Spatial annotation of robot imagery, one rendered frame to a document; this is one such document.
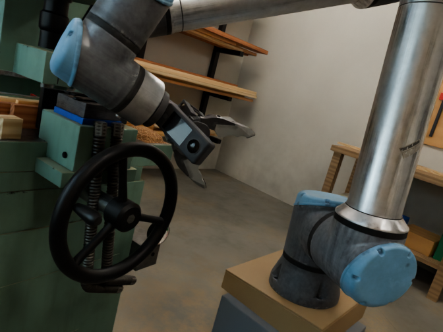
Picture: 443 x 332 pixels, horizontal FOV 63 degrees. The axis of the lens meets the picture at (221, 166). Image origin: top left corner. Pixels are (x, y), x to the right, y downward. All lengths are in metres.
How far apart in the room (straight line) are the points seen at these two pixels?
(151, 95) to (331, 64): 3.59
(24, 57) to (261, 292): 0.80
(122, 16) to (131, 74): 0.08
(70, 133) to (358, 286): 0.62
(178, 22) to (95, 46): 0.21
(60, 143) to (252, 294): 0.61
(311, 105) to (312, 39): 0.73
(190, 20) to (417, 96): 0.45
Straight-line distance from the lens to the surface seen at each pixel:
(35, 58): 0.92
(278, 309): 0.98
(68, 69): 0.58
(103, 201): 0.75
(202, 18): 0.74
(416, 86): 0.77
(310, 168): 4.07
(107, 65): 0.58
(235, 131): 0.68
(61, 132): 0.76
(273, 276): 1.02
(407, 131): 0.76
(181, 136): 0.61
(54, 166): 0.75
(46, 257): 0.92
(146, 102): 0.60
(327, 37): 4.22
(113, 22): 0.58
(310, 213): 0.92
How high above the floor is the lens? 1.09
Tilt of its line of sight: 12 degrees down
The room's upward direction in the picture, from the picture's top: 15 degrees clockwise
